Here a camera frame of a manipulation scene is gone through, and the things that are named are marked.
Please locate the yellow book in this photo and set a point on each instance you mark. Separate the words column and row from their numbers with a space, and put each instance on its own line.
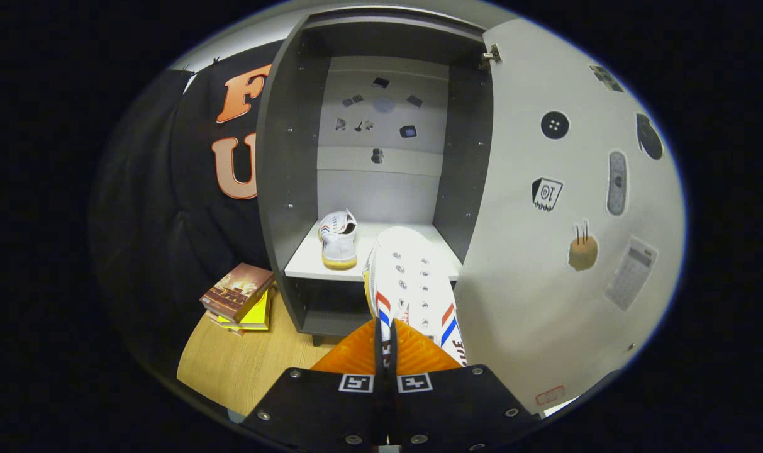
column 258, row 313

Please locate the brown cover book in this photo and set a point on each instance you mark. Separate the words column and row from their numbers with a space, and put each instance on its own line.
column 236, row 290

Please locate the black backdrop cloth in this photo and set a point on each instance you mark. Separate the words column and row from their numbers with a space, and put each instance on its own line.
column 155, row 220

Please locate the dark grey shoe cabinet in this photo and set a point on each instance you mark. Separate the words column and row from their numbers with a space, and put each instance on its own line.
column 287, row 157

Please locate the pale thin book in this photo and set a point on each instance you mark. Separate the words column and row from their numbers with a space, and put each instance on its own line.
column 221, row 324

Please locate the beige shoe cabinet door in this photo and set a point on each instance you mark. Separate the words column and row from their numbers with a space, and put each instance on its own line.
column 545, row 283

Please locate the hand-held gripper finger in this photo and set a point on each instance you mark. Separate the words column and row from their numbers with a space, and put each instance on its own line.
column 380, row 402
column 394, row 402

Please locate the white striped shoe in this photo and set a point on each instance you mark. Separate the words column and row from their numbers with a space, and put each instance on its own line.
column 412, row 277
column 338, row 242

